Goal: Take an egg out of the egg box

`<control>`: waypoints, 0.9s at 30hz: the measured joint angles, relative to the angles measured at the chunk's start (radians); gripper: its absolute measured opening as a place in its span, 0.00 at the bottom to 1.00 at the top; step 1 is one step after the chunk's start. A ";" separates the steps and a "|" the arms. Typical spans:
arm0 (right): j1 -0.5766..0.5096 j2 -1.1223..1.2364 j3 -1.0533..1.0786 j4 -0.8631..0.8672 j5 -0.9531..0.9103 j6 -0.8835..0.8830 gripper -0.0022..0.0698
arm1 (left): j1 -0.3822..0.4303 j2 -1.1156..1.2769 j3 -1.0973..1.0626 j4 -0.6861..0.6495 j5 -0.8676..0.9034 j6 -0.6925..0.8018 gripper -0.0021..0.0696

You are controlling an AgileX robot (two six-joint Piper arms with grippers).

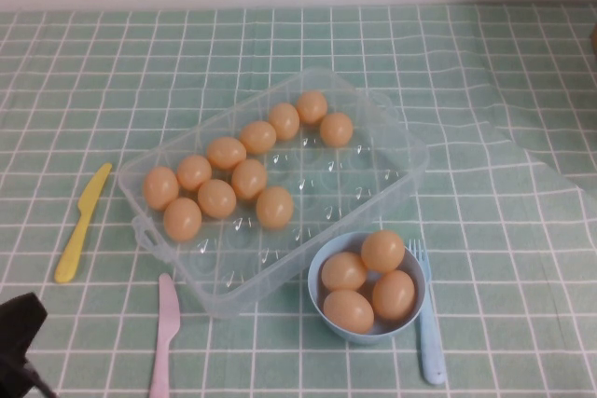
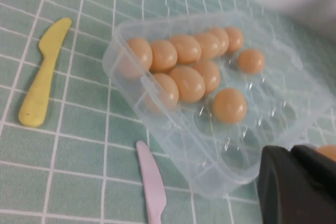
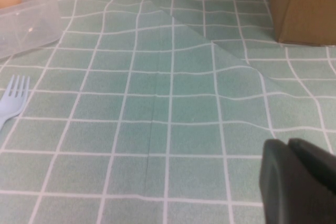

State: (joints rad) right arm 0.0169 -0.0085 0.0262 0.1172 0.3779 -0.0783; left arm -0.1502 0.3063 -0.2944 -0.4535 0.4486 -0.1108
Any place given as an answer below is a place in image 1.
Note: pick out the brown egg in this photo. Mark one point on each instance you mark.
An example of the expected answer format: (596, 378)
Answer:
(383, 251)
(336, 129)
(393, 294)
(274, 207)
(343, 271)
(193, 172)
(160, 188)
(283, 120)
(249, 178)
(217, 198)
(348, 311)
(226, 153)
(258, 137)
(311, 107)
(182, 219)

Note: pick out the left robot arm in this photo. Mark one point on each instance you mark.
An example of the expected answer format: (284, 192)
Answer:
(16, 328)

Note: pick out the transparent plastic egg box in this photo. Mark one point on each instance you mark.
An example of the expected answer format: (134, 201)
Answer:
(373, 174)

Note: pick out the light blue bowl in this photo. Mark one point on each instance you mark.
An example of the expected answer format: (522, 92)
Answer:
(319, 319)

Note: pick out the pink plastic knife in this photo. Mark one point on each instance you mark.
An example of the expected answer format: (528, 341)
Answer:
(164, 333)

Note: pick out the light blue plastic fork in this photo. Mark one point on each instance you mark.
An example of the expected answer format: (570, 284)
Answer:
(431, 347)

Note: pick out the yellow plastic knife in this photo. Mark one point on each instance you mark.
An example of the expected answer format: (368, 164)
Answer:
(77, 239)

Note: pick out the green checked tablecloth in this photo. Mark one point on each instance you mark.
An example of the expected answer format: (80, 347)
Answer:
(513, 277)

